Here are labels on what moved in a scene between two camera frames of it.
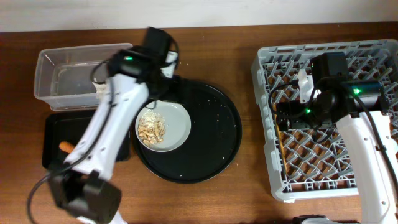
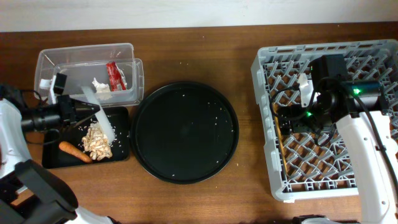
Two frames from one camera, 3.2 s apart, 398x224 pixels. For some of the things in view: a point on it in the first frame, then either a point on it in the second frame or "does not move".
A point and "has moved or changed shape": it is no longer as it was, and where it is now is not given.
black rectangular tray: (71, 126) does not move
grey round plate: (177, 121) has moved or changed shape
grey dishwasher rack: (305, 164) does not move
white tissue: (101, 88) does not move
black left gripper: (171, 93) to (69, 107)
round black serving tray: (212, 142) does not move
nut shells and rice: (151, 128) has moved or changed shape
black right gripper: (294, 120) does not move
